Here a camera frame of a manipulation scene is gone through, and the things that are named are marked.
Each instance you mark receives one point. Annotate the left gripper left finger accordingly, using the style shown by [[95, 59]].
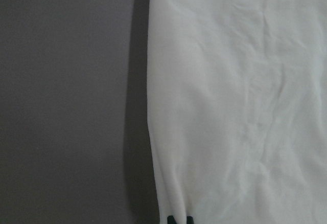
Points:
[[171, 220]]

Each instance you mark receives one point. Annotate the cream long-sleeve printed t-shirt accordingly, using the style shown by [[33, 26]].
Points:
[[236, 95]]

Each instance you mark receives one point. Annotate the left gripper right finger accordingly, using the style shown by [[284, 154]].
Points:
[[189, 220]]

